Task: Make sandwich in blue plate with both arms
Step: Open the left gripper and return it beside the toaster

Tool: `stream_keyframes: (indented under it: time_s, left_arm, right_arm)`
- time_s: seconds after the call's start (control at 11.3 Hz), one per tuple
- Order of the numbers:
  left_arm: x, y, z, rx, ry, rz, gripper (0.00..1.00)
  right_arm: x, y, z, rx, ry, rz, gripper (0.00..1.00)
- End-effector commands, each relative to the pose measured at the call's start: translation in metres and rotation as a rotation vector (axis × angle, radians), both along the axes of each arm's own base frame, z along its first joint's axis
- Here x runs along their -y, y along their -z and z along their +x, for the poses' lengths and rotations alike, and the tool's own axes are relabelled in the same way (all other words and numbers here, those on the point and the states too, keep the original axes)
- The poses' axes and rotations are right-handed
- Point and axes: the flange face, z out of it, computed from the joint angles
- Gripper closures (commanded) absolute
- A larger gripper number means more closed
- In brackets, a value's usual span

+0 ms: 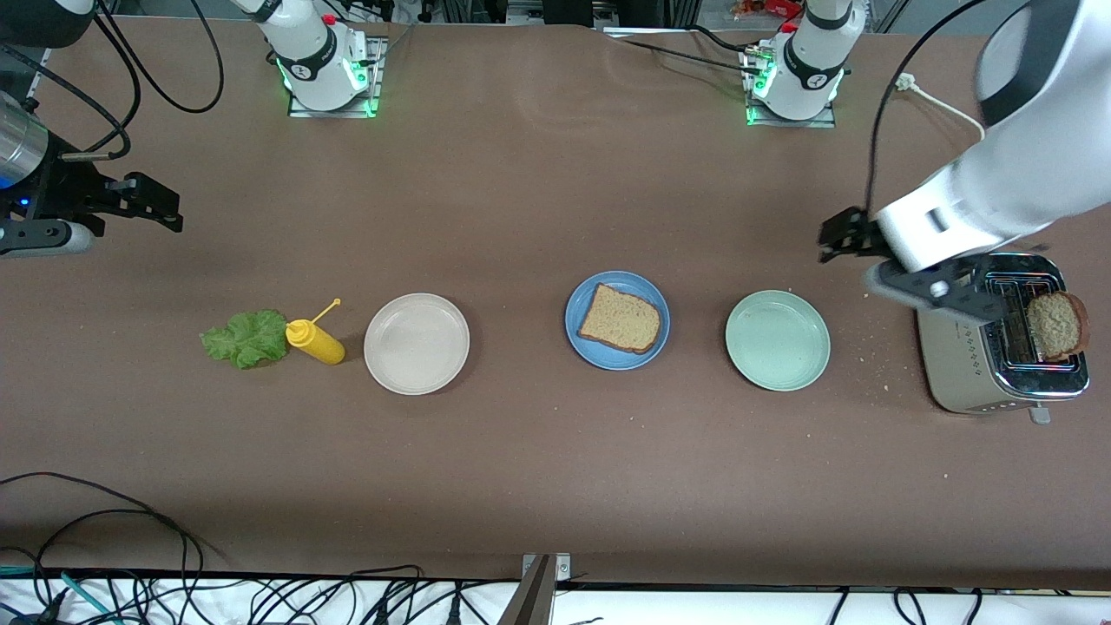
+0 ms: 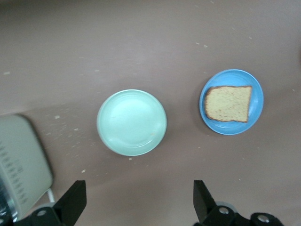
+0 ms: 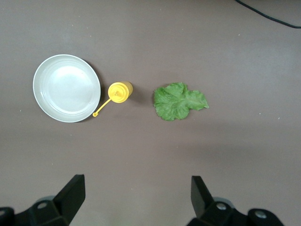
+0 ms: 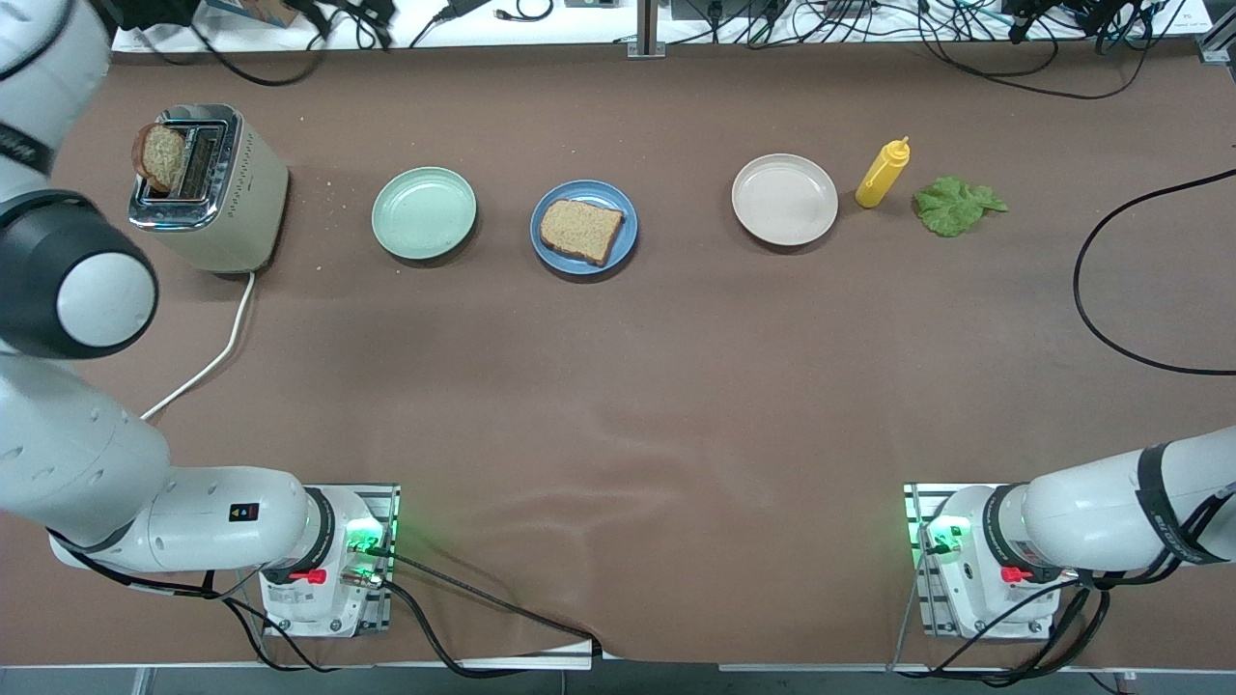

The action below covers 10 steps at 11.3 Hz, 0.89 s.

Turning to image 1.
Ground green lettuce leaf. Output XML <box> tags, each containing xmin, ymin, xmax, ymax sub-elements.
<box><xmin>201</xmin><ymin>309</ymin><xmax>289</xmax><ymax>371</ymax></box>

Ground square brown bread slice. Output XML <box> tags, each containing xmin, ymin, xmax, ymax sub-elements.
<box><xmin>577</xmin><ymin>282</ymin><xmax>662</xmax><ymax>355</ymax></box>

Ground green round plate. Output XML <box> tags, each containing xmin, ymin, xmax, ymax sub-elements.
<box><xmin>725</xmin><ymin>289</ymin><xmax>832</xmax><ymax>392</ymax></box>

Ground blue round plate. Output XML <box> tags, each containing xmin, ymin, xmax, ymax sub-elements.
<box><xmin>565</xmin><ymin>270</ymin><xmax>672</xmax><ymax>372</ymax></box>

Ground beige round plate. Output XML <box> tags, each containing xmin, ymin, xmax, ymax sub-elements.
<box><xmin>364</xmin><ymin>293</ymin><xmax>470</xmax><ymax>397</ymax></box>

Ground beige chrome toaster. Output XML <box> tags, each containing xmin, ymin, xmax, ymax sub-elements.
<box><xmin>916</xmin><ymin>252</ymin><xmax>1091</xmax><ymax>426</ymax></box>

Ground rounded brown bread slice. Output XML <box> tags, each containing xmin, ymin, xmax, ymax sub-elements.
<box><xmin>1027</xmin><ymin>291</ymin><xmax>1090</xmax><ymax>362</ymax></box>

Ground yellow mustard squeeze bottle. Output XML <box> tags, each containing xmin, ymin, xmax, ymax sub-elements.
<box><xmin>285</xmin><ymin>299</ymin><xmax>346</xmax><ymax>365</ymax></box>

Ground red package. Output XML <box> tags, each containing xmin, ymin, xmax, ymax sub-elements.
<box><xmin>733</xmin><ymin>0</ymin><xmax>804</xmax><ymax>20</ymax></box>

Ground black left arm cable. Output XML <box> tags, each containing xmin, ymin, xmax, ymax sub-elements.
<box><xmin>864</xmin><ymin>0</ymin><xmax>1034</xmax><ymax>214</ymax></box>

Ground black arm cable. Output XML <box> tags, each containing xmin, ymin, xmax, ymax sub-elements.
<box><xmin>0</xmin><ymin>0</ymin><xmax>225</xmax><ymax>161</ymax></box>
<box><xmin>864</xmin><ymin>0</ymin><xmax>1034</xmax><ymax>214</ymax></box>

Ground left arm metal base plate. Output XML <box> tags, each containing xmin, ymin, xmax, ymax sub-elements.
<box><xmin>744</xmin><ymin>43</ymin><xmax>838</xmax><ymax>129</ymax></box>

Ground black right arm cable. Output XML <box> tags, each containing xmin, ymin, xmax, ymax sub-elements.
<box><xmin>0</xmin><ymin>0</ymin><xmax>225</xmax><ymax>161</ymax></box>

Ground white toaster power cable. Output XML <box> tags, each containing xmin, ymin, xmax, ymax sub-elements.
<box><xmin>894</xmin><ymin>73</ymin><xmax>987</xmax><ymax>140</ymax></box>

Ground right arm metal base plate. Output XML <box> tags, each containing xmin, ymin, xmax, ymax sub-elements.
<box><xmin>286</xmin><ymin>36</ymin><xmax>387</xmax><ymax>119</ymax></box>

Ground black base supply cable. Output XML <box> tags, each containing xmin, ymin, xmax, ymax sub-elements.
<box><xmin>608</xmin><ymin>26</ymin><xmax>765</xmax><ymax>75</ymax></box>

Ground black looping table cable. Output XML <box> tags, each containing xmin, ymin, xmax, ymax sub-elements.
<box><xmin>0</xmin><ymin>472</ymin><xmax>205</xmax><ymax>578</ymax></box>

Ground teal cable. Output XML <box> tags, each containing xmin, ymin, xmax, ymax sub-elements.
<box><xmin>0</xmin><ymin>564</ymin><xmax>118</xmax><ymax>625</ymax></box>

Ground tangled black cables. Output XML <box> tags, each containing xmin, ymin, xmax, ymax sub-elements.
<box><xmin>130</xmin><ymin>564</ymin><xmax>487</xmax><ymax>625</ymax></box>

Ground metal table edge bracket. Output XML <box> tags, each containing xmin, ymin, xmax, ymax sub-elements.
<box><xmin>503</xmin><ymin>553</ymin><xmax>571</xmax><ymax>625</ymax></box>

